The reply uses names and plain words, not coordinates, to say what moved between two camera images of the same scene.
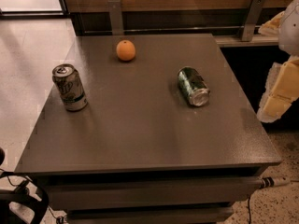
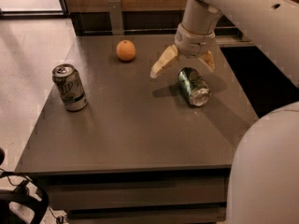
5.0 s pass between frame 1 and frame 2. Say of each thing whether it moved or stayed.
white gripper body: moved
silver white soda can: stayed
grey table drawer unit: stayed
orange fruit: stayed
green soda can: stayed
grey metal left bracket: stayed
